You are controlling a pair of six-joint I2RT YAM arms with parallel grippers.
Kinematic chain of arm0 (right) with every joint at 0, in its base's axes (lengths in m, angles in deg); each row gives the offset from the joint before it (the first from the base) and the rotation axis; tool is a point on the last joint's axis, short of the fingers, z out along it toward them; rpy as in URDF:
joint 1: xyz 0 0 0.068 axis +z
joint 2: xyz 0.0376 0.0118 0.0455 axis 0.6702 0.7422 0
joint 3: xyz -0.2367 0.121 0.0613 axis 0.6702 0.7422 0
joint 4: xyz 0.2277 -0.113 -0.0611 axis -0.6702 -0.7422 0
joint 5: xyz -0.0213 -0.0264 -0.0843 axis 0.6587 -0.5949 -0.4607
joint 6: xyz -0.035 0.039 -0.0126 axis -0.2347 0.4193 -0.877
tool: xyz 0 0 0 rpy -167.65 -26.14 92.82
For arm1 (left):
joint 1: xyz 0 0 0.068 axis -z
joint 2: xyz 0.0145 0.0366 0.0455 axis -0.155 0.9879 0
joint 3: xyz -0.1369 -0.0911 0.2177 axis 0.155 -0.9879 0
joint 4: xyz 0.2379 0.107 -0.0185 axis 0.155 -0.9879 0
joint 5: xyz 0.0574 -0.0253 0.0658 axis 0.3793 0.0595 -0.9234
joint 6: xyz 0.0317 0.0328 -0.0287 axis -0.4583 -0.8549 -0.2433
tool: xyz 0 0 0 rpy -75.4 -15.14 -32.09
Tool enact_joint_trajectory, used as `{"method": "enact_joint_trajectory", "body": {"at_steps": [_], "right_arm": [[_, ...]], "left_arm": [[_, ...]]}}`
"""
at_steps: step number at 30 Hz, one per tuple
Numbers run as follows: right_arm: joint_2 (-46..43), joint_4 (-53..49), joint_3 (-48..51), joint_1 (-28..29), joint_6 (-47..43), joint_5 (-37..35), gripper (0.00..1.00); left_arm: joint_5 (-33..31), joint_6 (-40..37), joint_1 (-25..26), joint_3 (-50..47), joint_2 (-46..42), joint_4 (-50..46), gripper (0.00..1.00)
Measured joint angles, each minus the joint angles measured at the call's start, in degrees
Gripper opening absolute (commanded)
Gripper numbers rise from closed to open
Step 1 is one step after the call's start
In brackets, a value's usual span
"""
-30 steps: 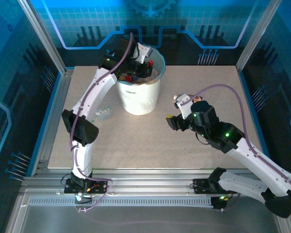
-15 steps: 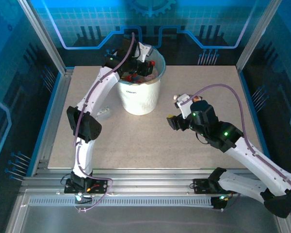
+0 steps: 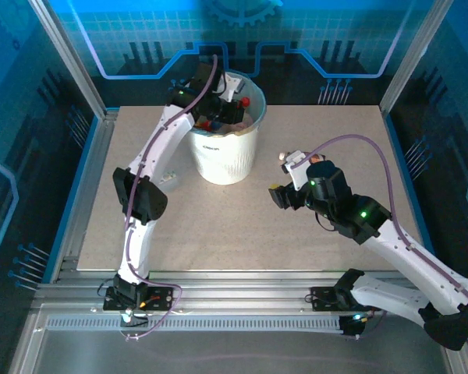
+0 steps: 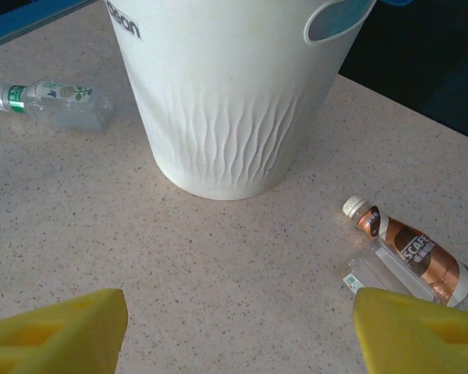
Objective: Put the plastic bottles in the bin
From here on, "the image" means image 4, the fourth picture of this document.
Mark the clear bottle green label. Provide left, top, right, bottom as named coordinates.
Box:
left=0, top=79, right=112, bottom=136

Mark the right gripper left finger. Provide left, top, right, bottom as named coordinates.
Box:
left=0, top=288, right=129, bottom=374

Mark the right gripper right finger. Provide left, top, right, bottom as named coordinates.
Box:
left=353, top=286, right=468, bottom=374

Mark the brown coffee bottle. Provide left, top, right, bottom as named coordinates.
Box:
left=342, top=196, right=468, bottom=309

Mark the clear square plastic bottle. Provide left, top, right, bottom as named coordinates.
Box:
left=333, top=237, right=445, bottom=305

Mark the white plastic waste bin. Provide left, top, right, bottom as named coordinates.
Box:
left=105, top=0, right=378, bottom=202

